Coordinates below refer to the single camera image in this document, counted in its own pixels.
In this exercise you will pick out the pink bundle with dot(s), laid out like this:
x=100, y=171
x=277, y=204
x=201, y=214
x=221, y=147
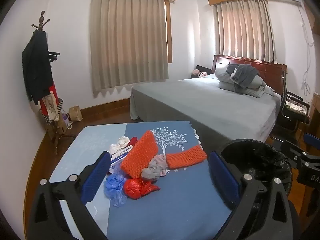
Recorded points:
x=198, y=74

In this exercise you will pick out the beige tote bag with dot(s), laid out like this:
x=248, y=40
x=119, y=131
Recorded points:
x=51, y=107

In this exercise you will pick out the black jacket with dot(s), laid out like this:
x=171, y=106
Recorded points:
x=37, y=67

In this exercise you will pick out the red plastic bag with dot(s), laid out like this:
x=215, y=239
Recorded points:
x=136, y=188

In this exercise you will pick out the trash bin with black bag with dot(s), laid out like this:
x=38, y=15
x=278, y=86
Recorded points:
x=252, y=160

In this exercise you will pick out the red garment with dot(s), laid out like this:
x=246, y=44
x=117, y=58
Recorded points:
x=52, y=90

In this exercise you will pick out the dark grey garment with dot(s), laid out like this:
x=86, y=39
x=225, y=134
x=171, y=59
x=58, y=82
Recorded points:
x=246, y=76

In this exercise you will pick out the large orange foam net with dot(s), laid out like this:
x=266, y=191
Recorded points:
x=140, y=155

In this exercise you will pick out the bed with grey sheet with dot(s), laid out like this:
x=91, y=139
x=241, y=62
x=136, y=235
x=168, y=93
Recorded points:
x=200, y=100

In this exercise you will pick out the black metal chair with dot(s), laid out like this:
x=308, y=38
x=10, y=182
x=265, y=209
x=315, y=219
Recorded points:
x=285, y=117

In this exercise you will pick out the striped bag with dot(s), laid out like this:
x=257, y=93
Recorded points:
x=60, y=105

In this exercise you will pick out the blue printed tablecloth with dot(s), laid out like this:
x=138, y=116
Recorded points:
x=175, y=205

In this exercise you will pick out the blue plastic bag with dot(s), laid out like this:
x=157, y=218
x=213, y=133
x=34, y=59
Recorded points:
x=115, y=185

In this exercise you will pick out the wooden headboard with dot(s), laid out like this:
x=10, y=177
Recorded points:
x=270, y=67

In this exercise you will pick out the wooden window frame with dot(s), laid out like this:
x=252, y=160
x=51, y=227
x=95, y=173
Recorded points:
x=168, y=30

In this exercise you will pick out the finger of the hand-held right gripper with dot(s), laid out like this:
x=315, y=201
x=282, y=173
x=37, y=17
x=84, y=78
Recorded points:
x=295, y=151
x=312, y=138

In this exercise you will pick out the brown paper bag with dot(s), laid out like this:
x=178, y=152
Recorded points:
x=75, y=113

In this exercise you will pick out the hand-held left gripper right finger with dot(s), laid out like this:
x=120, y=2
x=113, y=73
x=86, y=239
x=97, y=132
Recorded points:
x=222, y=177

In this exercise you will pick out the folded grey duvet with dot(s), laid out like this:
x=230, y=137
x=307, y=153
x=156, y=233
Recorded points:
x=250, y=87

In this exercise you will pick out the small orange foam net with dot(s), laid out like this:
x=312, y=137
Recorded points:
x=186, y=157

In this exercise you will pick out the patterned seat cushion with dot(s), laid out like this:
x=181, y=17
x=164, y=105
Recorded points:
x=296, y=106

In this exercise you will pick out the white and blue cardboard box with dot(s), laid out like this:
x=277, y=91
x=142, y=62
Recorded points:
x=118, y=158

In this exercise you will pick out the beige curtain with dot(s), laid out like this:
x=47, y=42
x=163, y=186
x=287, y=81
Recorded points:
x=245, y=30
x=127, y=42

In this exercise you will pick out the grey cloth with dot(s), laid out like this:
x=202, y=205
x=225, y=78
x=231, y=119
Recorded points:
x=152, y=171

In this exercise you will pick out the wooden coat rack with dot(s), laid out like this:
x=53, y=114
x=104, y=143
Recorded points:
x=42, y=20

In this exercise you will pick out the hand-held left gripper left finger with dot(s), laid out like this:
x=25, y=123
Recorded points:
x=95, y=177

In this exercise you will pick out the black bag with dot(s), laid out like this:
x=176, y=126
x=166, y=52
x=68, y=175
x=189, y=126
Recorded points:
x=203, y=68

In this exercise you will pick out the red cloth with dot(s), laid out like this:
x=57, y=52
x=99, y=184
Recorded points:
x=133, y=141

